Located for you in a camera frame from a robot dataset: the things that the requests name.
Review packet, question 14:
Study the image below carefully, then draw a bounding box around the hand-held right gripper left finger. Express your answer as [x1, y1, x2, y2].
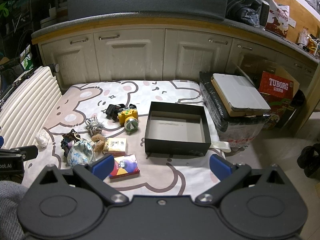
[31, 154, 128, 207]

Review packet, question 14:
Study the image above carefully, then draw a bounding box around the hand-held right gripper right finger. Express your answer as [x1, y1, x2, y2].
[196, 154, 293, 205]

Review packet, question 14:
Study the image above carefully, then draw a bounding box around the white yarn ball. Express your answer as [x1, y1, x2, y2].
[35, 131, 51, 148]

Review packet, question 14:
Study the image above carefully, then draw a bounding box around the red and purple card box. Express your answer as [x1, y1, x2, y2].
[109, 154, 140, 180]

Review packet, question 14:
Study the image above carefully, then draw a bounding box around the brown plush flower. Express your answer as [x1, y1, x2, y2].
[90, 134, 107, 154]

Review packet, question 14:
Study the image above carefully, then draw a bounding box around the yellow card box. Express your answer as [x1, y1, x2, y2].
[102, 137, 128, 155]

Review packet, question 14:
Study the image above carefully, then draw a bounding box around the floral drawstring pouch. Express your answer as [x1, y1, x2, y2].
[67, 139, 96, 167]

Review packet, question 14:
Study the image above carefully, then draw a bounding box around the grey braided rope bundle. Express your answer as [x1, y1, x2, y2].
[85, 116, 104, 137]

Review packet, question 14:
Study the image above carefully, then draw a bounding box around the dark knitted scrunchie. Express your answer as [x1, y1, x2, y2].
[61, 129, 82, 157]

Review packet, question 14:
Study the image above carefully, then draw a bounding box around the black cardboard box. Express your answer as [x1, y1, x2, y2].
[144, 101, 212, 156]

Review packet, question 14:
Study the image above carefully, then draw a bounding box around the yellow headlamp with black strap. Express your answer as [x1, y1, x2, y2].
[105, 103, 139, 132]

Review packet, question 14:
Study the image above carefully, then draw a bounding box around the grey trouser leg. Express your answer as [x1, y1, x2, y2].
[0, 180, 28, 240]

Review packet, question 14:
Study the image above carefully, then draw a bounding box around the black wrapped crate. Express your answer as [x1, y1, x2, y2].
[199, 71, 272, 153]

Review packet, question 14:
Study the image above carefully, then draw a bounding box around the white board on wooden tray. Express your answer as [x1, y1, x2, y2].
[211, 77, 263, 117]

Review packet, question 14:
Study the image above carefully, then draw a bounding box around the white tablet case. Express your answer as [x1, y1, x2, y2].
[212, 73, 271, 111]

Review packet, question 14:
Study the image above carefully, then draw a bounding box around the colourful printed carton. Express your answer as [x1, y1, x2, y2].
[260, 92, 293, 131]

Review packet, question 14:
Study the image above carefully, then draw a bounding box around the green and white carton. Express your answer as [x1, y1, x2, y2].
[20, 45, 35, 71]

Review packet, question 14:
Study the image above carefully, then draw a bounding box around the bear printed blanket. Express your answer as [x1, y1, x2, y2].
[30, 79, 227, 197]

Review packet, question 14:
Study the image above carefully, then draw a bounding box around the dark bulky object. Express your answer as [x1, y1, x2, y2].
[297, 145, 320, 179]

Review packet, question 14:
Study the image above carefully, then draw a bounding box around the red beer carton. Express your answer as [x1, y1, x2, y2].
[259, 71, 296, 99]

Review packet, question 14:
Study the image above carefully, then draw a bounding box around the open brown cardboard box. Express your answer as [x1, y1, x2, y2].
[235, 54, 300, 100]

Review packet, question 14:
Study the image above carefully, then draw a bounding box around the pale wooden board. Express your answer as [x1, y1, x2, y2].
[306, 62, 320, 130]

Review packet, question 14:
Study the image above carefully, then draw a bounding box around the cream cabinet with grey top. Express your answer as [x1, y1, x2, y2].
[31, 11, 320, 93]

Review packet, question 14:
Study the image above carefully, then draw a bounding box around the pile of snack packets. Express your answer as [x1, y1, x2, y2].
[296, 27, 320, 56]

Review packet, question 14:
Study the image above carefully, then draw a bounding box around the red and white paper bag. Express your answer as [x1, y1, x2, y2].
[265, 4, 297, 39]

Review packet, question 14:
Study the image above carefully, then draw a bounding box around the dark jacket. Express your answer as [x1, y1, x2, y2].
[226, 0, 262, 27]

